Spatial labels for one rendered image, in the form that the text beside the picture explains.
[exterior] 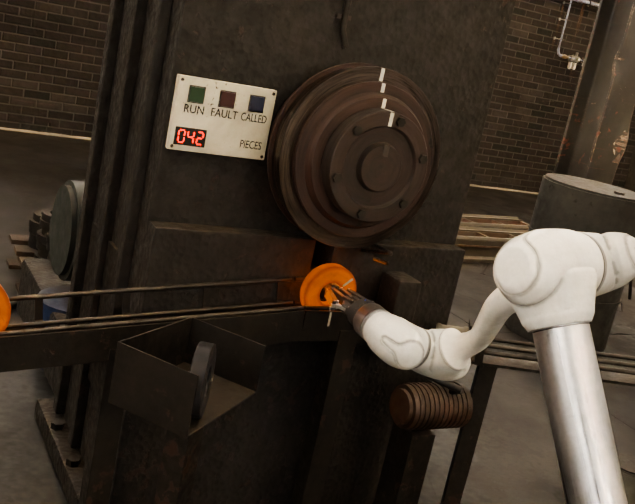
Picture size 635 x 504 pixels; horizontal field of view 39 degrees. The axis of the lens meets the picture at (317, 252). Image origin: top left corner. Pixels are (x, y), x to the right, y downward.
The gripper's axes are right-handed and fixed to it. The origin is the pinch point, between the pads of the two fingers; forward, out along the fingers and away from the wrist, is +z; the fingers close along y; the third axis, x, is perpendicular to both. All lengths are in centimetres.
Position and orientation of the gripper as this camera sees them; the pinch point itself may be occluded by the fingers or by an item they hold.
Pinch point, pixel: (329, 286)
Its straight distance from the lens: 237.0
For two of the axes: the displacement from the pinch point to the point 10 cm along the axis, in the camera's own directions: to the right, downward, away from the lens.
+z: -4.4, -3.6, 8.2
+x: 2.2, -9.3, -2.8
